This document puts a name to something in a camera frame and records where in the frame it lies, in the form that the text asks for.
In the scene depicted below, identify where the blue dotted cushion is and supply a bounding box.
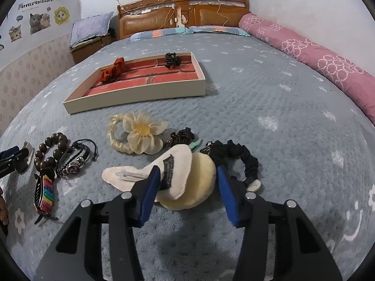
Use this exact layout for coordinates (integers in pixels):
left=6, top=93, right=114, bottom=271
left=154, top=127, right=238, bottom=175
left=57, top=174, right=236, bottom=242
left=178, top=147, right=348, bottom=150
left=70, top=12, right=114, bottom=47

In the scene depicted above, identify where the cream flower braided hair tie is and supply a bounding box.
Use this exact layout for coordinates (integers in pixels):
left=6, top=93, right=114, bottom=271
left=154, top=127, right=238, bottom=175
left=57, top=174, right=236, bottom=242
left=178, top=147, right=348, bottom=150
left=108, top=111, right=168, bottom=155

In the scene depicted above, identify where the grey cats wall sticker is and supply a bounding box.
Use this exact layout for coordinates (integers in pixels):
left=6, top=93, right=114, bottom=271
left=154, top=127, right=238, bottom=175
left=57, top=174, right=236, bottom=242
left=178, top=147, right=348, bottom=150
left=29, top=12, right=51, bottom=35

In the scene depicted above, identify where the tabby kitten wall sticker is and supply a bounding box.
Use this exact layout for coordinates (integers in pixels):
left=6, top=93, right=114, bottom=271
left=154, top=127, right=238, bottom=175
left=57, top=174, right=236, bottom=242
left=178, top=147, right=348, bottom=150
left=8, top=25, right=22, bottom=42

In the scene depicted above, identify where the small white oval charm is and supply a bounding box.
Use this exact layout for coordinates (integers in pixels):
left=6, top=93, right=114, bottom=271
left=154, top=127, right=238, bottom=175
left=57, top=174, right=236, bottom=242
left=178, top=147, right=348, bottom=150
left=245, top=179, right=262, bottom=193

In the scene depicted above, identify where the white hair clip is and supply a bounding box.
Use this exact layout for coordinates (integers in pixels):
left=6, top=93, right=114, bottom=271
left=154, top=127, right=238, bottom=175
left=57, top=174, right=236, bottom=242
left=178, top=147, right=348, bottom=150
left=19, top=141, right=36, bottom=167

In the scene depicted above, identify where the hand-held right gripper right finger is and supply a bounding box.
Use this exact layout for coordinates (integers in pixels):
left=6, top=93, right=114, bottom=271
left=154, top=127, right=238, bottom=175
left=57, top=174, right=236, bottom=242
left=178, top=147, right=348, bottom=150
left=216, top=166, right=343, bottom=281

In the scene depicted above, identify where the sunflower cat wall sticker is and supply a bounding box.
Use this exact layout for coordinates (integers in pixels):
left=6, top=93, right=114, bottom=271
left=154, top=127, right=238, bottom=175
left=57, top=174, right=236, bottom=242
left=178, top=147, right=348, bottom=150
left=54, top=6, right=71, bottom=25

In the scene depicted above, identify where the grey flower blanket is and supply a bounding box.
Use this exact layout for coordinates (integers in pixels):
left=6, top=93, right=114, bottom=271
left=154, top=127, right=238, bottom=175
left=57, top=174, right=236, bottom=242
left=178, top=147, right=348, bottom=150
left=0, top=31, right=375, bottom=281

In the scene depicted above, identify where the pink patterned rolled quilt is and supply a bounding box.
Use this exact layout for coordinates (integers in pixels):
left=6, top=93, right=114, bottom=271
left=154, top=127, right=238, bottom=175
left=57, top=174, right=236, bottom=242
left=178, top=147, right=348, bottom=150
left=238, top=13, right=375, bottom=115

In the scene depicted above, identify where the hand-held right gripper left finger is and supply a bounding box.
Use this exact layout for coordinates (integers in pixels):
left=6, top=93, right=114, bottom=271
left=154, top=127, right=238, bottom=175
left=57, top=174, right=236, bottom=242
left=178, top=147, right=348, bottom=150
left=34, top=165, right=161, bottom=281

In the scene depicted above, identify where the wooden bed headboard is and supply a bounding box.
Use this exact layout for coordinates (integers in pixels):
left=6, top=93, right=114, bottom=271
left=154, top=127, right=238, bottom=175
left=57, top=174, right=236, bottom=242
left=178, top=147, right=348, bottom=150
left=117, top=0, right=252, bottom=40

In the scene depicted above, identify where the black claw hair clip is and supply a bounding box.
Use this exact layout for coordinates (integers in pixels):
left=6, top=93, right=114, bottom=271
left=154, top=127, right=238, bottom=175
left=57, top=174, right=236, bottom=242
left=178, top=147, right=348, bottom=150
left=163, top=52, right=181, bottom=70

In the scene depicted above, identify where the dark wooden bead bracelet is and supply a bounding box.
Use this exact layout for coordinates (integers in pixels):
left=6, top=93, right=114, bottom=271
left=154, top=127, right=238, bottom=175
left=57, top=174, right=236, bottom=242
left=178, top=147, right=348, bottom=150
left=34, top=133, right=68, bottom=179

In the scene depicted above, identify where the brown black small scrunchie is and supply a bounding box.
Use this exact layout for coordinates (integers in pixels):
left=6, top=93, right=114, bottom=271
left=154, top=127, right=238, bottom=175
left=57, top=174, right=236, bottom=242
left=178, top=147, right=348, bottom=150
left=168, top=128, right=195, bottom=148

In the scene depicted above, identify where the yellow round plush puff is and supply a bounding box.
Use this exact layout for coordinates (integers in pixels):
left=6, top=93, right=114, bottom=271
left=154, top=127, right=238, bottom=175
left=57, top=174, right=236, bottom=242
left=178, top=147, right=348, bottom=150
left=160, top=152, right=217, bottom=211

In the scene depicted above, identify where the lettering wall sticker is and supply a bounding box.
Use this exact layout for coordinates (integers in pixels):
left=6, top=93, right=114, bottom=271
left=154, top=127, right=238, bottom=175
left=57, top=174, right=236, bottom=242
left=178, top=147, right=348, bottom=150
left=18, top=0, right=60, bottom=9

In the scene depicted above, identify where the person's left hand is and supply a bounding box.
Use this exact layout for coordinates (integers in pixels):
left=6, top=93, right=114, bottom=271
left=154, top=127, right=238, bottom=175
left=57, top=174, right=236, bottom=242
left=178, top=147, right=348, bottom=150
left=0, top=187, right=10, bottom=226

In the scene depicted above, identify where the orange bow hair clip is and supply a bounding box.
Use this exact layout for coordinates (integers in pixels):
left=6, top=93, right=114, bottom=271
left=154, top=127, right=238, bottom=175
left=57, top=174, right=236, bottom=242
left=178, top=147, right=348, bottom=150
left=100, top=58, right=126, bottom=83

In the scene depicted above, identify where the orange cable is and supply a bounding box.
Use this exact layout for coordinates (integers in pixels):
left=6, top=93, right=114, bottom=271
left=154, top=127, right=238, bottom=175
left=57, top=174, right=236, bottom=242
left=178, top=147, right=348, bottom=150
left=212, top=0, right=229, bottom=27

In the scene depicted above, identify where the cream tray with brick lining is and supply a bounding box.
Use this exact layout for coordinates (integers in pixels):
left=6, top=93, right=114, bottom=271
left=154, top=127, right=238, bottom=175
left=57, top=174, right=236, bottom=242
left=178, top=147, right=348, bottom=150
left=64, top=51, right=206, bottom=115

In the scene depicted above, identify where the wooden nightstand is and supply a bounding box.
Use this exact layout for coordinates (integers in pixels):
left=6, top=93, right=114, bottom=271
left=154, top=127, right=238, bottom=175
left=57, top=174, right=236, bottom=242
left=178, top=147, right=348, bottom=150
left=70, top=29, right=115, bottom=65

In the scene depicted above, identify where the rainbow striped hair clip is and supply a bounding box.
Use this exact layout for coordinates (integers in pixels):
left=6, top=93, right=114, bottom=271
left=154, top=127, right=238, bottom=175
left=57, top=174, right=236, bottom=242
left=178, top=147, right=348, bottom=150
left=34, top=173, right=59, bottom=225

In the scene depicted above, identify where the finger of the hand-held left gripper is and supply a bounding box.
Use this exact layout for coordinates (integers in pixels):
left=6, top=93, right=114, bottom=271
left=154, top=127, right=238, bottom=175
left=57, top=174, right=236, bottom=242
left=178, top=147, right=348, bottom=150
left=9, top=149, right=30, bottom=174
left=0, top=146, right=21, bottom=161

